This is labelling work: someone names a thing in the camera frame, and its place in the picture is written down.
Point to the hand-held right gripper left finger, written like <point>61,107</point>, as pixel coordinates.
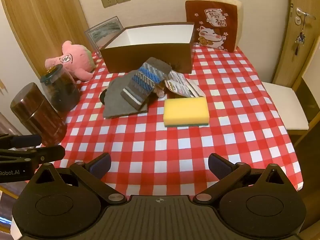
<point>100,167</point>

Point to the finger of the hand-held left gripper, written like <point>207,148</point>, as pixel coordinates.
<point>25,140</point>
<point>47,153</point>

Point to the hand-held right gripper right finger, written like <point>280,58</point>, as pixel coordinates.
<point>220,167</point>

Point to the yellow sponge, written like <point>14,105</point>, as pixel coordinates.
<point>186,110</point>

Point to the grey cloth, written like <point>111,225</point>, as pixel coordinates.
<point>115,100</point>

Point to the blue grey striped sock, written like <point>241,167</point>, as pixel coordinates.
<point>145,80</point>

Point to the brown cardboard box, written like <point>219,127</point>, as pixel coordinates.
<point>150,57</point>

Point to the brown canister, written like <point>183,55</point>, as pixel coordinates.
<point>37,117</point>

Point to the red white checkered tablecloth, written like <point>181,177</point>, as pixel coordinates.
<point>175,150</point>

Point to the glass jar with dark lid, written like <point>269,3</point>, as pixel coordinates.
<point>62,90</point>

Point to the small black disc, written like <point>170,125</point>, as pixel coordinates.
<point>102,97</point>

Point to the white chair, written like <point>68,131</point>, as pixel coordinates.
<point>285,105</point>

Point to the white printed packet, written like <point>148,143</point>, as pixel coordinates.
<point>180,83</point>

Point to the pink plush toy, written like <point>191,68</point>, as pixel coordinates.
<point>75,60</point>

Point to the wooden side panel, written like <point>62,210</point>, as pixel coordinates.
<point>37,17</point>

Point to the hanging key charm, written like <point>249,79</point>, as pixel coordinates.
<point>300,38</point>

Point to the red lucky cat cushion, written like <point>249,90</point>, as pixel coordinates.
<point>200,12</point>

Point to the clear picture frame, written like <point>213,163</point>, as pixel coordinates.
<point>105,32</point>

